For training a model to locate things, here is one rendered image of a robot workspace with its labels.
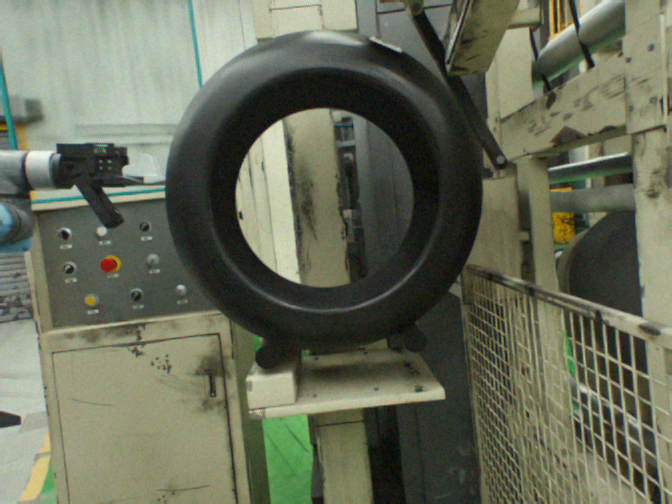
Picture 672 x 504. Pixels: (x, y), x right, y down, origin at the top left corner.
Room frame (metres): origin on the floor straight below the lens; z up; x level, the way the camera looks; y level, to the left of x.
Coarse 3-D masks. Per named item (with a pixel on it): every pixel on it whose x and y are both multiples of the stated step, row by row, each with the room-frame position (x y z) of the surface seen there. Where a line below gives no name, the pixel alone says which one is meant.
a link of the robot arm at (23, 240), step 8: (0, 200) 1.06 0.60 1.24; (8, 200) 1.07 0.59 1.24; (16, 200) 1.07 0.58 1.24; (24, 200) 1.09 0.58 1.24; (16, 208) 1.05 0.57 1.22; (24, 208) 1.09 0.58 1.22; (24, 216) 1.07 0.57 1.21; (24, 224) 1.06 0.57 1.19; (24, 232) 1.07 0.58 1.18; (32, 232) 1.12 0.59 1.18; (16, 240) 1.07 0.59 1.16; (24, 240) 1.08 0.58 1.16; (0, 248) 1.06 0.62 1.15; (8, 248) 1.06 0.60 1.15; (16, 248) 1.07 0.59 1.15; (24, 248) 1.08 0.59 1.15
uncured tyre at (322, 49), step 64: (256, 64) 0.99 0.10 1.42; (320, 64) 0.98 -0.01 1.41; (384, 64) 0.99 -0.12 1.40; (192, 128) 0.99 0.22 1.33; (256, 128) 1.27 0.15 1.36; (384, 128) 1.27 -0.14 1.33; (448, 128) 0.99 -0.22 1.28; (192, 192) 0.98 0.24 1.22; (448, 192) 0.98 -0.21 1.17; (192, 256) 0.99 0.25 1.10; (256, 256) 1.28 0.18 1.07; (448, 256) 0.99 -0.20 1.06; (256, 320) 0.99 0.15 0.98; (320, 320) 0.98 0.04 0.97; (384, 320) 0.99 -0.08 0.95
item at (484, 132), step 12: (408, 12) 1.34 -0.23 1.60; (420, 24) 1.33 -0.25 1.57; (432, 36) 1.33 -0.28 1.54; (432, 48) 1.33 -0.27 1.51; (444, 60) 1.33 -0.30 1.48; (444, 72) 1.33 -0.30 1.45; (456, 84) 1.33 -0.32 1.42; (456, 96) 1.34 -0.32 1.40; (468, 96) 1.33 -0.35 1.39; (468, 108) 1.33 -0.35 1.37; (468, 120) 1.35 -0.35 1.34; (480, 120) 1.33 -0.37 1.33; (480, 132) 1.33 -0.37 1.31; (492, 144) 1.33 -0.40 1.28; (492, 156) 1.33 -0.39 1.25; (504, 156) 1.33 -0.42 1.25; (504, 168) 1.33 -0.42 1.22
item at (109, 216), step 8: (80, 176) 1.09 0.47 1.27; (80, 184) 1.09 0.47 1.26; (88, 184) 1.09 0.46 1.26; (80, 192) 1.09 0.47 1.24; (88, 192) 1.09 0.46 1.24; (96, 192) 1.09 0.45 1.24; (104, 192) 1.13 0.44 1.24; (88, 200) 1.09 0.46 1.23; (96, 200) 1.09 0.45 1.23; (104, 200) 1.10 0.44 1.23; (96, 208) 1.09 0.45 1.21; (104, 208) 1.09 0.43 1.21; (112, 208) 1.10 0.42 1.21; (104, 216) 1.09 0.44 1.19; (112, 216) 1.09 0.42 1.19; (120, 216) 1.11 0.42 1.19; (104, 224) 1.09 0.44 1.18; (112, 224) 1.09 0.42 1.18
